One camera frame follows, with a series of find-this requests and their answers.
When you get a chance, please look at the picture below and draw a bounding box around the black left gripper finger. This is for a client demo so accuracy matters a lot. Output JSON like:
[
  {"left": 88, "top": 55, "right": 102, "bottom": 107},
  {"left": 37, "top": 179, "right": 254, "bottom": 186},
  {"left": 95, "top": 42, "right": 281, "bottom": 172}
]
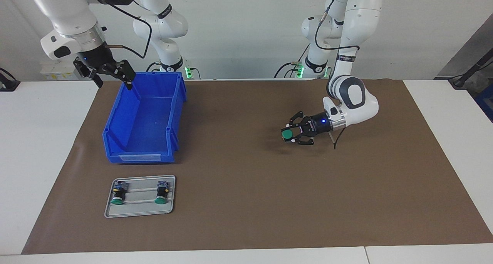
[
  {"left": 283, "top": 133, "right": 315, "bottom": 146},
  {"left": 286, "top": 111, "right": 310, "bottom": 130}
]

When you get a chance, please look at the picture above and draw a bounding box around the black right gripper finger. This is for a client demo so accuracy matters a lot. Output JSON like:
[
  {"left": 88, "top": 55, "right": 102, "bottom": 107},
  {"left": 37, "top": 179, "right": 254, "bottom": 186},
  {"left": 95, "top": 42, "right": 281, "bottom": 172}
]
[
  {"left": 108, "top": 60, "right": 136, "bottom": 90},
  {"left": 73, "top": 59, "right": 104, "bottom": 89}
]

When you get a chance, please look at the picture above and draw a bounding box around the green push button switch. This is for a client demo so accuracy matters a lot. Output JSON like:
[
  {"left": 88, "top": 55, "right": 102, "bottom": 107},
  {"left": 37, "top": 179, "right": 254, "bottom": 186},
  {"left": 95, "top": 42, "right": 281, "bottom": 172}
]
[
  {"left": 155, "top": 180, "right": 170, "bottom": 205},
  {"left": 280, "top": 127, "right": 299, "bottom": 142},
  {"left": 110, "top": 181, "right": 129, "bottom": 205}
]

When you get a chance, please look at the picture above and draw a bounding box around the white power strip box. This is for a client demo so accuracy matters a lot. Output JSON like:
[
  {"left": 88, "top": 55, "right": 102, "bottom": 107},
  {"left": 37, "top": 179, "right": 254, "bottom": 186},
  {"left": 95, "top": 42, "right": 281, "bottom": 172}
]
[{"left": 40, "top": 62, "right": 82, "bottom": 81}]

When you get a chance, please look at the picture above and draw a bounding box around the blue plastic storage bin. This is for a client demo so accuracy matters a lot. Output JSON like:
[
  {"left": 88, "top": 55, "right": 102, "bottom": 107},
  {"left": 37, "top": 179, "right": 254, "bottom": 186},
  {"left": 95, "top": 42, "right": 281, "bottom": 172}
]
[{"left": 102, "top": 72, "right": 188, "bottom": 164}]

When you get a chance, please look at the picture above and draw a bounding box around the brown table mat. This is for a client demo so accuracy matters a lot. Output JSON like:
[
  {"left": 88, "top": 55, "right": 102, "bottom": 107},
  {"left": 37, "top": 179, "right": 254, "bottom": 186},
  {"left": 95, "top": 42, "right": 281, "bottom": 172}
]
[{"left": 21, "top": 79, "right": 493, "bottom": 255}]

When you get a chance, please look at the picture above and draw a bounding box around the black clamp device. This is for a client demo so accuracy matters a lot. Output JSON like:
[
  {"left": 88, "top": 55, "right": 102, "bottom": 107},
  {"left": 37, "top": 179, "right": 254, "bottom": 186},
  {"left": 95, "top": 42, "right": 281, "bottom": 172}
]
[{"left": 0, "top": 68, "right": 20, "bottom": 92}]

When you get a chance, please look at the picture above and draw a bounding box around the grey metal tray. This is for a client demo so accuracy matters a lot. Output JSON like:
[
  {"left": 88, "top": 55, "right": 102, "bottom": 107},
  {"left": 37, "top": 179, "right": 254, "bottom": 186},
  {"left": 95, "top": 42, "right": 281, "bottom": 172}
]
[{"left": 104, "top": 175, "right": 176, "bottom": 219}]

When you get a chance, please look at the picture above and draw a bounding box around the black stand leg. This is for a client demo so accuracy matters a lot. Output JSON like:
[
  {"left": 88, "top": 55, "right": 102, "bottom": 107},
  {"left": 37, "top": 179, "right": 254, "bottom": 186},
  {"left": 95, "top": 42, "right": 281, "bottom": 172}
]
[{"left": 449, "top": 48, "right": 493, "bottom": 89}]

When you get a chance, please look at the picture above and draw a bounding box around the blue crate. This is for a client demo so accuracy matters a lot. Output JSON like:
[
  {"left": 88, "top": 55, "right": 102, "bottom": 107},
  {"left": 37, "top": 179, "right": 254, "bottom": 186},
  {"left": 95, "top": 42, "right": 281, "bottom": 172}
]
[{"left": 475, "top": 83, "right": 493, "bottom": 123}]

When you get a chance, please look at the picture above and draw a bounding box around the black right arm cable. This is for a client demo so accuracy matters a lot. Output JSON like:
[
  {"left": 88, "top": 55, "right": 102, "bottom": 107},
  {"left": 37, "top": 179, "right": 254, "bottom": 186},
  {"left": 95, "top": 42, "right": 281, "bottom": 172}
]
[{"left": 102, "top": 0, "right": 153, "bottom": 60}]

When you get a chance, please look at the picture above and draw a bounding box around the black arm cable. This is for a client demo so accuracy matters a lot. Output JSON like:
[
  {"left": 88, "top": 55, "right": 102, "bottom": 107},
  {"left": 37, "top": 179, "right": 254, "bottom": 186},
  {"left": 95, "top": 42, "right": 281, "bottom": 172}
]
[
  {"left": 315, "top": 0, "right": 361, "bottom": 150},
  {"left": 102, "top": 0, "right": 153, "bottom": 60}
]

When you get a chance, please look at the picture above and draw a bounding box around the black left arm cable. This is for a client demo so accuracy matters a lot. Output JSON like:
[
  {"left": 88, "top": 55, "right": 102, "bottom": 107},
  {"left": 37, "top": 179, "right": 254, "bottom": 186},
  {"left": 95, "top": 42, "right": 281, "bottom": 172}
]
[{"left": 315, "top": 0, "right": 361, "bottom": 150}]

